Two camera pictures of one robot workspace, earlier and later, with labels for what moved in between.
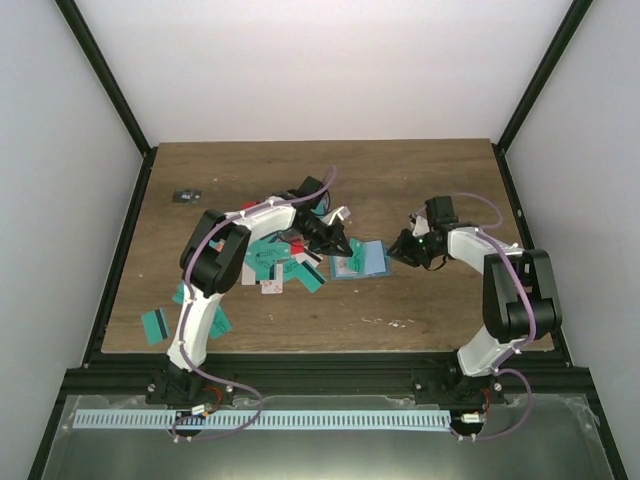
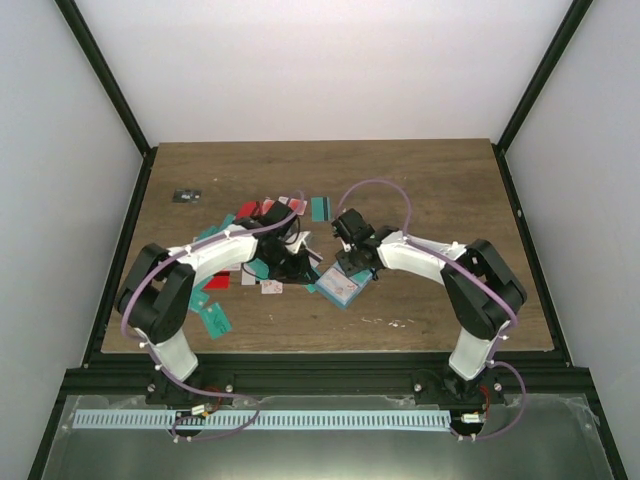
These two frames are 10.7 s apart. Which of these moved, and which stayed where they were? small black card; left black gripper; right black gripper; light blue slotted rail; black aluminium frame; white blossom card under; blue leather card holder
Moved: left black gripper; blue leather card holder; right black gripper
Stayed: light blue slotted rail; small black card; white blossom card under; black aluminium frame
